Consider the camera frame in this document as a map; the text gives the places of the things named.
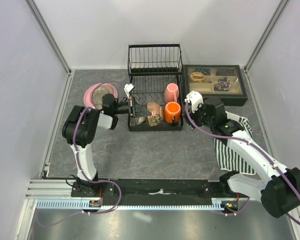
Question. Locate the small green patterned bowl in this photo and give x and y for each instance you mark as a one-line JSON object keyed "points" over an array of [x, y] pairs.
{"points": [[140, 120]]}

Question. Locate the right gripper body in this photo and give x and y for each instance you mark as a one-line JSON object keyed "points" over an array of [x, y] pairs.
{"points": [[199, 117]]}

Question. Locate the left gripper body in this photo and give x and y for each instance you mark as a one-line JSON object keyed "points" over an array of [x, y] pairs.
{"points": [[122, 108]]}

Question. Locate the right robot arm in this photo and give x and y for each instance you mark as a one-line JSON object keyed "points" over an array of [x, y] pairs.
{"points": [[278, 188]]}

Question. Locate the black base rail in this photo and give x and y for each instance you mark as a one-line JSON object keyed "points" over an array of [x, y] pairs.
{"points": [[154, 192]]}

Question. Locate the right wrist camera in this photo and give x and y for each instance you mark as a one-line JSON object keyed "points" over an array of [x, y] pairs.
{"points": [[195, 100]]}

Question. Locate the pink plate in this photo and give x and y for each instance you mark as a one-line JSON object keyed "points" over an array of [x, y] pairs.
{"points": [[87, 99]]}

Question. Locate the pink patterned bowl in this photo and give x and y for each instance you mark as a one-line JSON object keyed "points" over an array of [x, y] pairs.
{"points": [[156, 114]]}

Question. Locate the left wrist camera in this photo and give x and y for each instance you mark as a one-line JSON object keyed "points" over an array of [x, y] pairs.
{"points": [[128, 88]]}

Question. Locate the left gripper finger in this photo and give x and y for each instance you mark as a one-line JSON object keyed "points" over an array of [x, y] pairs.
{"points": [[142, 113], [141, 106]]}

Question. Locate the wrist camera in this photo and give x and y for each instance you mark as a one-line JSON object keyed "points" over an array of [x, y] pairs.
{"points": [[128, 88], [195, 100]]}

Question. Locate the pink mug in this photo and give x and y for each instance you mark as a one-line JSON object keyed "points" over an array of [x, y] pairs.
{"points": [[171, 93]]}

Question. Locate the grey glass plate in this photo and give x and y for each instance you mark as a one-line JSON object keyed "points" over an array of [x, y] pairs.
{"points": [[98, 95]]}

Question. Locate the striped green white towel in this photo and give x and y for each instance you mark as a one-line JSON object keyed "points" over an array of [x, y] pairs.
{"points": [[229, 160]]}

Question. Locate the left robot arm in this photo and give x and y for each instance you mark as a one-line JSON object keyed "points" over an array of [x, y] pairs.
{"points": [[80, 128]]}

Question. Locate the black compartment display box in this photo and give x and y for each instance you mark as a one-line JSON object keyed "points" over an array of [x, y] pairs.
{"points": [[201, 78]]}

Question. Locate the black wire dish rack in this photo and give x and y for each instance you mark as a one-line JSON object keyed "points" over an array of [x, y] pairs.
{"points": [[151, 67]]}

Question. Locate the orange mug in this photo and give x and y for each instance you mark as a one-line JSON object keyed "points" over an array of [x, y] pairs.
{"points": [[172, 112]]}

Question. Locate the dark floral fabric piece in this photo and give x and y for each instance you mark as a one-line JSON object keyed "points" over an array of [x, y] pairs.
{"points": [[223, 85]]}

